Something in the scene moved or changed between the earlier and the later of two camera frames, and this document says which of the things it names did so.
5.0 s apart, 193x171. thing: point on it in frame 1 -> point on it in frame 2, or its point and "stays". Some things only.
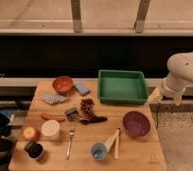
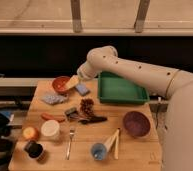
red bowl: x=62 y=84 stays
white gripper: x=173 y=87 -> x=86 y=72
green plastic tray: x=122 y=87 stays
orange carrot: x=49 y=116 stays
